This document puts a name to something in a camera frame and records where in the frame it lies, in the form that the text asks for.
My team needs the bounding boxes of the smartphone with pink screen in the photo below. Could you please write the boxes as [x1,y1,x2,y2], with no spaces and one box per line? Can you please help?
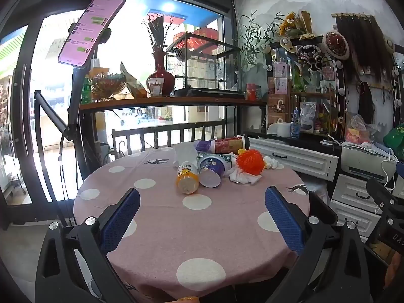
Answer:
[58,0,126,69]

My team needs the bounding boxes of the green bag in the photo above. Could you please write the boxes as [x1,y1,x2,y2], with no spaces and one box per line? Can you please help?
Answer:
[383,125,404,158]

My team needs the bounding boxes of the red vase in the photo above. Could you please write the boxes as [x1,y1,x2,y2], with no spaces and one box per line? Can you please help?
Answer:
[147,50,175,97]

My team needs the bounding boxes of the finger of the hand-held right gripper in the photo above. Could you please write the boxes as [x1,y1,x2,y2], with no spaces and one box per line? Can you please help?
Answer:
[365,178,399,210]

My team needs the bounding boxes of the sunflower bouquet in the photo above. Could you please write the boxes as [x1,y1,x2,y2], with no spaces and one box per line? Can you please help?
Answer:
[279,11,316,38]

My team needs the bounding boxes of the silver package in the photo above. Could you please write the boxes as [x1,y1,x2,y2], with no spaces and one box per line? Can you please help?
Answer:
[300,103,316,133]

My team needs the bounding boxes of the pink polka-dot tablecloth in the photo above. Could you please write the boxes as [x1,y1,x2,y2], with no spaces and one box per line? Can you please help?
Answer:
[73,147,311,303]

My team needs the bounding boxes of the black ornate headpiece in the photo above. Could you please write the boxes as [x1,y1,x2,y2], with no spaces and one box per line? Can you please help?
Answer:
[297,46,327,71]

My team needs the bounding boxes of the round red ornament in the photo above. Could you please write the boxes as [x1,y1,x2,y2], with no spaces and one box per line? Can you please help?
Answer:
[325,32,349,59]

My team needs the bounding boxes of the green bamboo plant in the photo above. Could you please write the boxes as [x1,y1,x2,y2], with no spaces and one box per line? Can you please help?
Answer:
[237,11,285,67]

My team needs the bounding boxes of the dark hair extensions rack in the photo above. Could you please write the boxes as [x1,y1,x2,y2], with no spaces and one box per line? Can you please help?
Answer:
[331,13,395,76]

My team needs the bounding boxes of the white printer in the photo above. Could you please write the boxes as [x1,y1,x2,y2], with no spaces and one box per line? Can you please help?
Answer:
[341,142,400,185]

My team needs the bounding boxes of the pink plastic bag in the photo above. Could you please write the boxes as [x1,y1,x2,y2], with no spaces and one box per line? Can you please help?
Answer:
[345,115,376,144]

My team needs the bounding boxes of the orange mesh ball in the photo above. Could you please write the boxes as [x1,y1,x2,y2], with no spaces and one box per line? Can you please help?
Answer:
[237,149,265,175]

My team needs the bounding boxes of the orange juice bottle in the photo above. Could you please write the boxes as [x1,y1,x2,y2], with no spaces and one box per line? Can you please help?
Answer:
[176,161,200,194]

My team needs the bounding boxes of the green wrapper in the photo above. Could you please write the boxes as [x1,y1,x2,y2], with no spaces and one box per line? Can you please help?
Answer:
[218,153,239,168]

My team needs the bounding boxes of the clear water bottle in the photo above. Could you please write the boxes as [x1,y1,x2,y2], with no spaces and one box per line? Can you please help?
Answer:
[290,110,300,139]

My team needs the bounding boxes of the purple plastic bag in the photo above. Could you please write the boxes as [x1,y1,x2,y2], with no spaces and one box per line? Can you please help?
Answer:
[195,140,216,153]

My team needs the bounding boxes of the dried branches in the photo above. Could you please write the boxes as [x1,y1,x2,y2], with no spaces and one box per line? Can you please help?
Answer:
[142,14,174,53]

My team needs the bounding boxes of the white plastic bag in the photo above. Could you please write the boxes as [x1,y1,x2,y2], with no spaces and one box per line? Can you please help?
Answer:
[229,166,262,185]

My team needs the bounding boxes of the black railing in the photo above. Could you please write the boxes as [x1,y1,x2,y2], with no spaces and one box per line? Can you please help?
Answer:
[112,120,228,155]

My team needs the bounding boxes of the wooden rack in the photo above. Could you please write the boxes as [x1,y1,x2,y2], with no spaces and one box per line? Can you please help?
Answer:
[290,85,346,133]

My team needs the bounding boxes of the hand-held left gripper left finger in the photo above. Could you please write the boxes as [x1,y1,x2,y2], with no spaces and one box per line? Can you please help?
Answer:
[35,188,141,303]

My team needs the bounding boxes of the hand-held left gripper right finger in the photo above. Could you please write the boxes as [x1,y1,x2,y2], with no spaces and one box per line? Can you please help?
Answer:
[264,186,384,303]

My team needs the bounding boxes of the white cabinet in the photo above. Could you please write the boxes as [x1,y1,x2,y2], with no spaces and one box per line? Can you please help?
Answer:
[249,136,340,182]

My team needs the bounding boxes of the white drawer unit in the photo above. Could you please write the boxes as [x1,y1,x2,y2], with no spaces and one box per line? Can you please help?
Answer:
[328,173,392,237]

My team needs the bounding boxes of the blue paper cup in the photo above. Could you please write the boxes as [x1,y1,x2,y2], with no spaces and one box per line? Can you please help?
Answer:
[198,153,227,188]

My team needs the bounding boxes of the pink photo cards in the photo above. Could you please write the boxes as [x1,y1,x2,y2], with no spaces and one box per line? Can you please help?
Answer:
[274,63,289,94]

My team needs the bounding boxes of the clear plastic bag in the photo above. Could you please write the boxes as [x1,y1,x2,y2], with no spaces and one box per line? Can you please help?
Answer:
[173,143,199,168]

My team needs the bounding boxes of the red lanterns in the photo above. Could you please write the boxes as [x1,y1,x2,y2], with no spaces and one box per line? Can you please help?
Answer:
[173,28,218,51]

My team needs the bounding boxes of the red tin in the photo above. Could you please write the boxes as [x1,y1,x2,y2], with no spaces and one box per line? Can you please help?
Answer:
[246,83,262,101]

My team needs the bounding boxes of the black wire glass cage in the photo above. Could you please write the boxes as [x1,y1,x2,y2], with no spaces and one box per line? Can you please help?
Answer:
[166,32,243,97]

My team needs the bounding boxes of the toilet paper roll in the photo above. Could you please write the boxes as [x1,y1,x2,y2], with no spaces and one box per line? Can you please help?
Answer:
[268,121,292,137]

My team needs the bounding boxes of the plastic cup with lid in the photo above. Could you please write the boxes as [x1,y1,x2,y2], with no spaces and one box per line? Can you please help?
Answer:
[148,77,165,97]

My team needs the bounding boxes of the red cylindrical canister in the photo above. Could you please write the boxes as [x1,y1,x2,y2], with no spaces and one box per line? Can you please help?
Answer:
[211,136,250,155]

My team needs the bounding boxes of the person's right hand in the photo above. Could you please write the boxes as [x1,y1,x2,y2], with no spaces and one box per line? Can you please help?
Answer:
[383,257,404,291]

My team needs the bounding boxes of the amber glass bowl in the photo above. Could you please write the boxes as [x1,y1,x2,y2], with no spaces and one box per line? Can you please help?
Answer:
[90,71,127,102]

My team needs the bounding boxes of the green bottle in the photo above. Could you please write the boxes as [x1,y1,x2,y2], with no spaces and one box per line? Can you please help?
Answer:
[83,75,92,104]

